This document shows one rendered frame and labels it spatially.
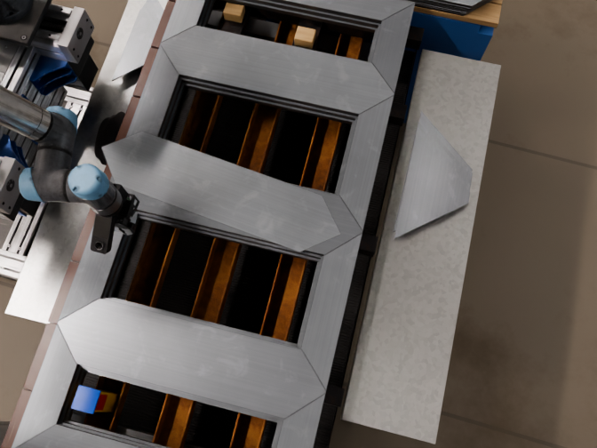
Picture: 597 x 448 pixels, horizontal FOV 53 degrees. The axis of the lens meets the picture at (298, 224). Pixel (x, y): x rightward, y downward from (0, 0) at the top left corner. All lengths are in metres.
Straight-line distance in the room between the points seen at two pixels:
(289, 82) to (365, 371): 0.88
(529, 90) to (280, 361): 1.91
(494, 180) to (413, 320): 1.17
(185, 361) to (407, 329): 0.63
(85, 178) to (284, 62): 0.79
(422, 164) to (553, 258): 1.05
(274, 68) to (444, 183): 0.62
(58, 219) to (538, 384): 1.90
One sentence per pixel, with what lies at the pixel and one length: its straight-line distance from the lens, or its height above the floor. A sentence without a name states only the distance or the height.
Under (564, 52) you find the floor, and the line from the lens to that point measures 3.21.
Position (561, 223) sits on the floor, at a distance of 2.83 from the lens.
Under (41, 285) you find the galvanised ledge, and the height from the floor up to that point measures 0.68.
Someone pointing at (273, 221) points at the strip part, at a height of 0.87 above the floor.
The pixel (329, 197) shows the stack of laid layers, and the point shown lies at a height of 0.86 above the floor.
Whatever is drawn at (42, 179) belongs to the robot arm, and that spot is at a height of 1.25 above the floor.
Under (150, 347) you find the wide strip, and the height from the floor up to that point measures 0.87.
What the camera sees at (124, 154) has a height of 0.87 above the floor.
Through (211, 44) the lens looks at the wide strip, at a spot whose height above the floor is 0.87.
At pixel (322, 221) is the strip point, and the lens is 1.70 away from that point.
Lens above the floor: 2.48
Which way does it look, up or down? 73 degrees down
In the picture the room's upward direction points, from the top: 2 degrees counter-clockwise
